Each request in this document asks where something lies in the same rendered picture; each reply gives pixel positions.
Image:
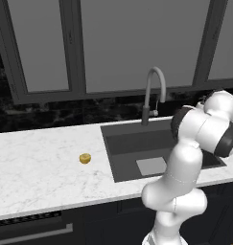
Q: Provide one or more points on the dark grey sink basin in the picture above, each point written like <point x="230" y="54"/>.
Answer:
<point x="137" y="150"/>

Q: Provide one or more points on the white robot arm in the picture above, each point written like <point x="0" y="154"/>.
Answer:
<point x="185" y="166"/>

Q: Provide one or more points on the grey curved sink faucet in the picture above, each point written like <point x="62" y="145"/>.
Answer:
<point x="149" y="95"/>

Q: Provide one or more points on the grey framed window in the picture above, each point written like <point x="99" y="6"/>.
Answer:
<point x="121" y="44"/>

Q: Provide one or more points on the dark dishwasher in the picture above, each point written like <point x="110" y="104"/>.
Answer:
<point x="31" y="229"/>

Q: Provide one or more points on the yellow-brown kiwi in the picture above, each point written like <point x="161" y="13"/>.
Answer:
<point x="85" y="158"/>

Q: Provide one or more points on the dark cupboard door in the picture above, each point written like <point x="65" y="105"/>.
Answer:
<point x="121" y="221"/>

